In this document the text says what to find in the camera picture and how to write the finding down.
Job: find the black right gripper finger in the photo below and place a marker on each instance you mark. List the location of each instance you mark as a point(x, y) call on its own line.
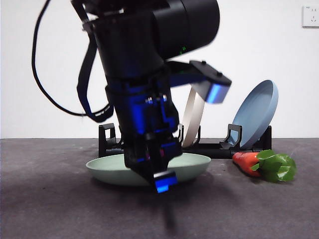
point(165, 180)

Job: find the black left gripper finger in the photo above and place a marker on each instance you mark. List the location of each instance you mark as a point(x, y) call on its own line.
point(138, 159)

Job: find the green plate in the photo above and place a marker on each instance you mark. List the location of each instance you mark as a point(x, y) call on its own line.
point(109, 171)

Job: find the orange carrot with green leaves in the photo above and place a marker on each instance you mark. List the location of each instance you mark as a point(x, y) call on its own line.
point(245, 164)

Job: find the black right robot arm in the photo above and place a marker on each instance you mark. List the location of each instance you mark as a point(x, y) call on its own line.
point(129, 49)

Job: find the black plate rack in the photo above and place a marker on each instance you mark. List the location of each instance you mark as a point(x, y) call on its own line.
point(211, 150)

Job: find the beige plate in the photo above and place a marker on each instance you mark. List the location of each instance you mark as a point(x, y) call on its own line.
point(192, 124)

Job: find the blue plate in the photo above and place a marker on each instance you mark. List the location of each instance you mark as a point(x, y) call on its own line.
point(254, 112)

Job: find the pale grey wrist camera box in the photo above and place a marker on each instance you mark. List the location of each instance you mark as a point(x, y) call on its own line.
point(215, 90)

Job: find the white wall socket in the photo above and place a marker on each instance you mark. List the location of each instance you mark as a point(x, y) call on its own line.
point(311, 16)

